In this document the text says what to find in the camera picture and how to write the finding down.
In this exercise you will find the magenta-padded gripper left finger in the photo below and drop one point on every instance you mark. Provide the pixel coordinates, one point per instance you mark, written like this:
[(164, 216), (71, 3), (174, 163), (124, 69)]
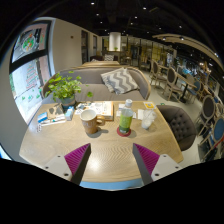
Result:
[(76, 159)]

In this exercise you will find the grey chevron pillow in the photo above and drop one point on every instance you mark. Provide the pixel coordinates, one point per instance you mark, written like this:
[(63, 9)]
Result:
[(119, 81)]

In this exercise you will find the grey wood-framed sofa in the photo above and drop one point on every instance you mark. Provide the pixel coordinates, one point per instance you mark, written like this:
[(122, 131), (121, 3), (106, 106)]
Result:
[(93, 76)]

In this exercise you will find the group of ceiling lights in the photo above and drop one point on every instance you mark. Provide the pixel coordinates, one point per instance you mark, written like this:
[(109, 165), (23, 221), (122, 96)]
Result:
[(144, 8)]

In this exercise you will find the green potted plant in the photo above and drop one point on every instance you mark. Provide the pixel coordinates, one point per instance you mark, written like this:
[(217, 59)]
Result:
[(65, 88)]

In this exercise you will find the yellow card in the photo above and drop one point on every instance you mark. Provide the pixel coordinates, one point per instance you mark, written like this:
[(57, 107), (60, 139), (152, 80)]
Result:
[(149, 105)]

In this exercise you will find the blue card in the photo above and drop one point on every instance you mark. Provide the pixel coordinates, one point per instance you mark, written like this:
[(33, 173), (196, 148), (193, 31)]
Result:
[(42, 117)]

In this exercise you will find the brown ceramic mug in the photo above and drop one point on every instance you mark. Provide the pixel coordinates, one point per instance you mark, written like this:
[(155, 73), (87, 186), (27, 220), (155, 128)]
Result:
[(88, 123)]

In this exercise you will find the dark grey tufted armchair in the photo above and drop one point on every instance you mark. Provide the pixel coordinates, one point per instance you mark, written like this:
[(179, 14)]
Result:
[(178, 126)]

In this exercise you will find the flat round red coaster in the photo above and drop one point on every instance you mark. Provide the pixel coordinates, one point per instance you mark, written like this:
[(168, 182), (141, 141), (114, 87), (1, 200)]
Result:
[(119, 133)]

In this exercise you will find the white round pillar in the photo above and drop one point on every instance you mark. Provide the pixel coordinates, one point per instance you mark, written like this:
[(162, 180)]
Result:
[(114, 41)]

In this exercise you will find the picture booklet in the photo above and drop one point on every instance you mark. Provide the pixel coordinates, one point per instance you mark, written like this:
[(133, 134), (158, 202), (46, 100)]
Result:
[(56, 111)]

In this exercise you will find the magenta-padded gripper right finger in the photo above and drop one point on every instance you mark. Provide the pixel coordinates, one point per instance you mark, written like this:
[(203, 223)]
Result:
[(148, 159)]

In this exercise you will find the green-labelled clear drink bottle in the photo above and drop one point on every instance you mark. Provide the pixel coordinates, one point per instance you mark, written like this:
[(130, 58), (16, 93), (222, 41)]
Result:
[(125, 120)]

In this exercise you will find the window with colourful decals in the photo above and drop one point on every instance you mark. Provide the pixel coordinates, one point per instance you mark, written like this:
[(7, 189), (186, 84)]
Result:
[(28, 73)]

